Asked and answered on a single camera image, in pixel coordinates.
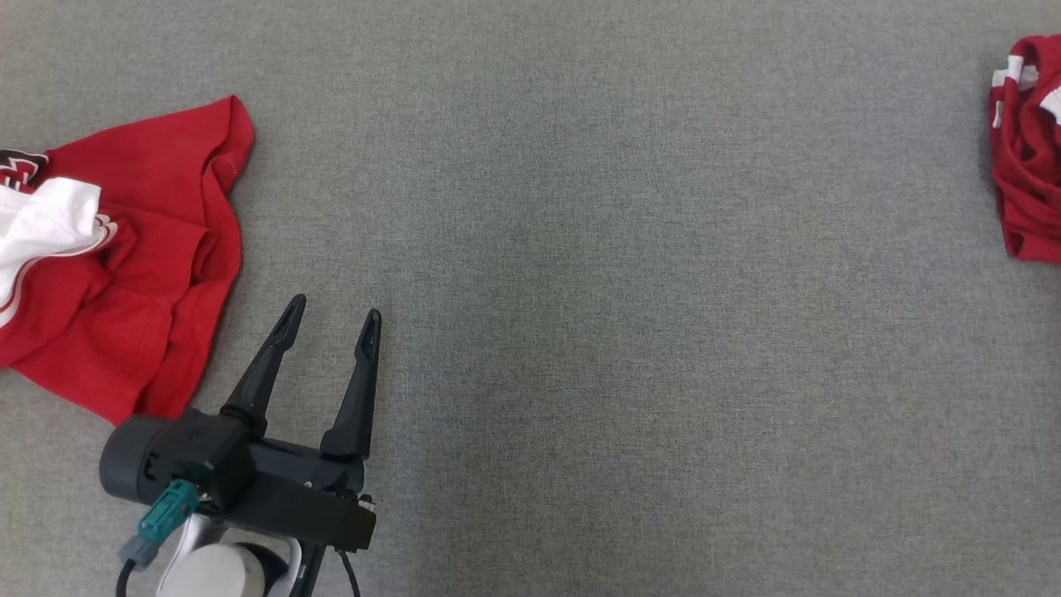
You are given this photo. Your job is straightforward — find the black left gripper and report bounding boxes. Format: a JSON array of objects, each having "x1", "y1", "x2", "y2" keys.
[{"x1": 219, "y1": 294, "x2": 383, "y2": 553}]

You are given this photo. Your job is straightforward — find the red and white jersey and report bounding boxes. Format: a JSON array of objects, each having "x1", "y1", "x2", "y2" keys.
[{"x1": 0, "y1": 95, "x2": 255, "y2": 425}]

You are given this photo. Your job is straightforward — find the red shorts with white stripes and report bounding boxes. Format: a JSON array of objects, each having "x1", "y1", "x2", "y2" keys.
[{"x1": 988, "y1": 35, "x2": 1061, "y2": 265}]

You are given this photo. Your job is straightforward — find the grey fabric sofa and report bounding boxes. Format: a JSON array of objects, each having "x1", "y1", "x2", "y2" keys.
[{"x1": 0, "y1": 0, "x2": 1061, "y2": 597}]

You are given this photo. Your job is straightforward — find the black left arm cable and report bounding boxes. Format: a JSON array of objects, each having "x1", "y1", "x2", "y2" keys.
[{"x1": 116, "y1": 547, "x2": 362, "y2": 597}]

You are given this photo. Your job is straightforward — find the teal left camera connector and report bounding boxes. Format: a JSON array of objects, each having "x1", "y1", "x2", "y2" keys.
[{"x1": 119, "y1": 478, "x2": 201, "y2": 570}]

